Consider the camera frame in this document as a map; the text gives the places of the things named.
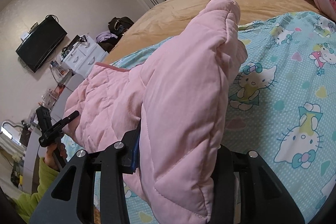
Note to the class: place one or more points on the blue cartoon cat bedsheet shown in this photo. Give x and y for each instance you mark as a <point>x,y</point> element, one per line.
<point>282,104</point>

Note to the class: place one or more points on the left hand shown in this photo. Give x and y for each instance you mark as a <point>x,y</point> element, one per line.
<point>50,156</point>

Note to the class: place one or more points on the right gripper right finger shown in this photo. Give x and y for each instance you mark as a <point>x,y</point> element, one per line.
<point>246,190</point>

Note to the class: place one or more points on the black wall television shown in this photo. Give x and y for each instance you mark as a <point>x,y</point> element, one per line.
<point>41,42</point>

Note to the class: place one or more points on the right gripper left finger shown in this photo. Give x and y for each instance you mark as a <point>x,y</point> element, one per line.
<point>69,199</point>

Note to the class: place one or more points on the purple clothes pile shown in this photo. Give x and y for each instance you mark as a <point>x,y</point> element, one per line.
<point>105,36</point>

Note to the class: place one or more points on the pink quilted jacket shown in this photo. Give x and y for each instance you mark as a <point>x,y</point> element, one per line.
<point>179,98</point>

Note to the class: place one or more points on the green sleeve forearm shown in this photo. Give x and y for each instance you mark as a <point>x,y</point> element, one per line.
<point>25,204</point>

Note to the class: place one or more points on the black bag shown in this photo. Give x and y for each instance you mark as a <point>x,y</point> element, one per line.
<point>119,26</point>

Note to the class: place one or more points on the white drawer chest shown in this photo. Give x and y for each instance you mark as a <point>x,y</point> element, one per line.
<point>83,56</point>

